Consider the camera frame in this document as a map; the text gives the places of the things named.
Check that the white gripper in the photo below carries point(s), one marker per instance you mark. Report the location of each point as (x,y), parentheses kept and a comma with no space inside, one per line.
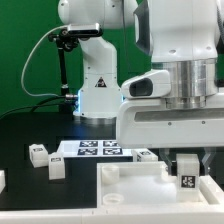
(146,123)

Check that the white workspace fence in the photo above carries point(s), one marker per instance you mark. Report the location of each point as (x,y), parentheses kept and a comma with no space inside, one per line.
(183,213)

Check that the grey camera on stand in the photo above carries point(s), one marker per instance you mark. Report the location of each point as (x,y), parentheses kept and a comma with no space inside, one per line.
(85,31)

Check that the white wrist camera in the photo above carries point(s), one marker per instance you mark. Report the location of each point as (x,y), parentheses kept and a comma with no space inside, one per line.
(152,84)

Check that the white square tabletop part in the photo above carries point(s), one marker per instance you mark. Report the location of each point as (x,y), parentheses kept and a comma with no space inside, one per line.
(147,183)

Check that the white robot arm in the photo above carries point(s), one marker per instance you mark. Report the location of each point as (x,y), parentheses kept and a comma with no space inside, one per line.
(178,103)

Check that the white marker sheet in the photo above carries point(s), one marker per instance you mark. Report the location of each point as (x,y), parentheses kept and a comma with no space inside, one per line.
(92,148)

